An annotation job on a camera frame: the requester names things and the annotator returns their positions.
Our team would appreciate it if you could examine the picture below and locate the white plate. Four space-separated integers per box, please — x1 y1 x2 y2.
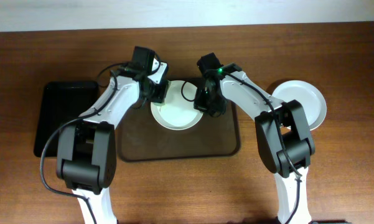
151 80 203 131
272 81 328 131

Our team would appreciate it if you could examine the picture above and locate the white plate top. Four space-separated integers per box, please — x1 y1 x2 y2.
151 80 203 131

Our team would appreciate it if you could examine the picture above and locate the brown plastic serving tray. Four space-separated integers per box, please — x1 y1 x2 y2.
116 102 241 162

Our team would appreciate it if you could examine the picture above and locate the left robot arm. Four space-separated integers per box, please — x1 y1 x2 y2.
56 47 170 223

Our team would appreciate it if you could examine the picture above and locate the black rectangular tray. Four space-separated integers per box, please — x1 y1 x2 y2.
34 81 99 157

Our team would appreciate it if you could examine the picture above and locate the pale blue plate bottom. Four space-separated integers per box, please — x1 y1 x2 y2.
271 80 328 129

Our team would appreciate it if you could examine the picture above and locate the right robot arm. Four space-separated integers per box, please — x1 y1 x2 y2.
194 53 315 223

